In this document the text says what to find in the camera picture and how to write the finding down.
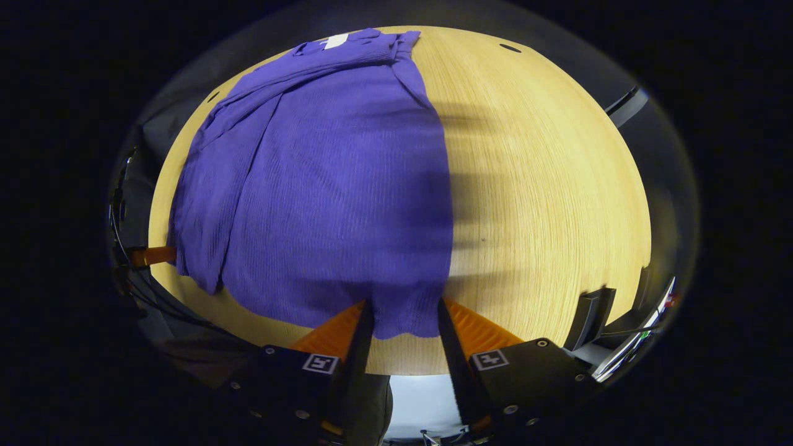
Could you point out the person's dark trousers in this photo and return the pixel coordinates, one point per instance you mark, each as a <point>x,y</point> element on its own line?
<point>372,409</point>

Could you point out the purple long-sleeved shirt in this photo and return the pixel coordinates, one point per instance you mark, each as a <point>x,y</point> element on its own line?
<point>341,186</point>

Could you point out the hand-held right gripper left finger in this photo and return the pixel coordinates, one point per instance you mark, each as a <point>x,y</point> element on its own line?
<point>356,365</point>

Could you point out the black angular bracket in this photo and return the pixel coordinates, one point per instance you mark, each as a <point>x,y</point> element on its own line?
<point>588,316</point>

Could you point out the white curved stand pole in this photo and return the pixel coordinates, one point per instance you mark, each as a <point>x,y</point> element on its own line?
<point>629,106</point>

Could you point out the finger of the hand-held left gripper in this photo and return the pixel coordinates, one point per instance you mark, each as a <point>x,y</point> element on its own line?
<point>152,256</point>

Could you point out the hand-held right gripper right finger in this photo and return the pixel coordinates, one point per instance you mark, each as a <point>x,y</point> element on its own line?
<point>455,365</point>

